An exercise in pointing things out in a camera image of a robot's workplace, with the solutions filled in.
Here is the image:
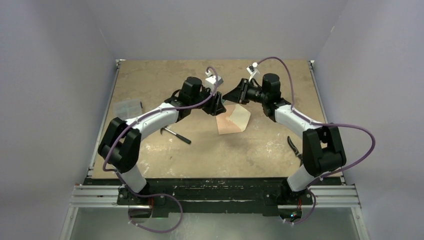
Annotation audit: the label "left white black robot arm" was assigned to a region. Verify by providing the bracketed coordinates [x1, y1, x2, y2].
[97, 75, 226, 205]

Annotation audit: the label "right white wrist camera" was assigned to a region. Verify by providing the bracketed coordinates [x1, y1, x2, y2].
[246, 62, 260, 82]

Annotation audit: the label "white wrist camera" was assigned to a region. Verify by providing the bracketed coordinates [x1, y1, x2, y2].
[246, 62, 260, 82]
[204, 75, 224, 91]

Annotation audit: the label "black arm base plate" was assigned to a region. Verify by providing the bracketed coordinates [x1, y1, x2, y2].
[117, 177, 313, 218]

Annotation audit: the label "brown envelope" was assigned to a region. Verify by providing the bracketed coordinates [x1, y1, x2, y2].
[215, 104, 251, 135]

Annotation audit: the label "clear plastic organizer box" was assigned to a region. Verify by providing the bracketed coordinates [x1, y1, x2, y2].
[112, 98, 143, 120]

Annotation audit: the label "aluminium frame rail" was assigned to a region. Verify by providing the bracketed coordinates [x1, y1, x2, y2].
[70, 180, 360, 209]

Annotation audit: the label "black handled pliers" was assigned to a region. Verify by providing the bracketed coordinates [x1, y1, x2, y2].
[287, 136, 303, 167]

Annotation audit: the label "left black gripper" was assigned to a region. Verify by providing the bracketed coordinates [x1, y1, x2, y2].
[190, 86, 226, 116]

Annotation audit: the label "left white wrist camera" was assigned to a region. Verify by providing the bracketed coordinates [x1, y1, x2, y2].
[204, 75, 224, 91]

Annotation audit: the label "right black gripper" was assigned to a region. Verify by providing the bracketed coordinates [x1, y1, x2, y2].
[223, 78, 268, 105]

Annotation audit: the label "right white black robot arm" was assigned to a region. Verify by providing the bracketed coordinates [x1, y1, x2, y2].
[223, 73, 347, 204]

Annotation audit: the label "small black hammer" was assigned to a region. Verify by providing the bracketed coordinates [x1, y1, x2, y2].
[160, 127, 192, 145]

